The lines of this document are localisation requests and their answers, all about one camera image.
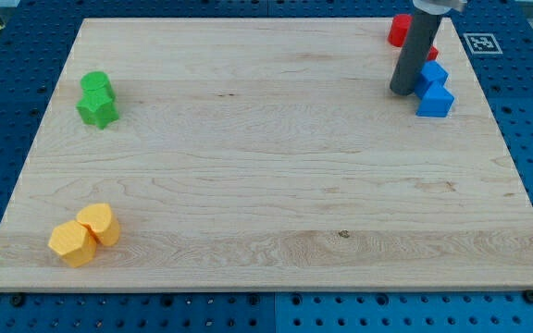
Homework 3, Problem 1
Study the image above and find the green circle block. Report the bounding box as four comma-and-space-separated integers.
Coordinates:
80, 71, 116, 99

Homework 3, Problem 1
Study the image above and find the green star block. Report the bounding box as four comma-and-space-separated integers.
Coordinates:
76, 89, 119, 130

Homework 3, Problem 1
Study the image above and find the wooden board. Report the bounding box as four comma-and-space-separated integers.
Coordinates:
0, 18, 533, 293

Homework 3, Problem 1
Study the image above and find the yellow heart block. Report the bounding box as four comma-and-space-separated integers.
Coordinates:
77, 203, 121, 246

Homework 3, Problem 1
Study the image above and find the blue triangle block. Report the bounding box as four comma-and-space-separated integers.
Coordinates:
415, 82, 455, 117

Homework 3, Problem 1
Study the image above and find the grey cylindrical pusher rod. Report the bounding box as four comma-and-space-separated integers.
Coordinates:
390, 9, 442, 96

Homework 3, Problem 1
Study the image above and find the blue cube block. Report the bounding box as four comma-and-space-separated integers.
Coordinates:
415, 60, 449, 98

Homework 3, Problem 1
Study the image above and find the red cylinder block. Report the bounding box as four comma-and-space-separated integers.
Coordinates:
387, 14, 412, 47

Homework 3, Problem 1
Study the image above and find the small red block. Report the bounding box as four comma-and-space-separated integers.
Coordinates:
427, 46, 439, 61

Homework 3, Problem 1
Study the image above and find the yellow hexagon block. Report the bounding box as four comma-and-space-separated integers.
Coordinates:
48, 220, 97, 267

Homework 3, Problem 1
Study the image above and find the white fiducial marker tag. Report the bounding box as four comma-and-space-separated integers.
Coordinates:
464, 32, 502, 55

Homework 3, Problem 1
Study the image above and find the silver rod mount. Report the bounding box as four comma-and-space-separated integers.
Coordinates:
413, 0, 467, 15

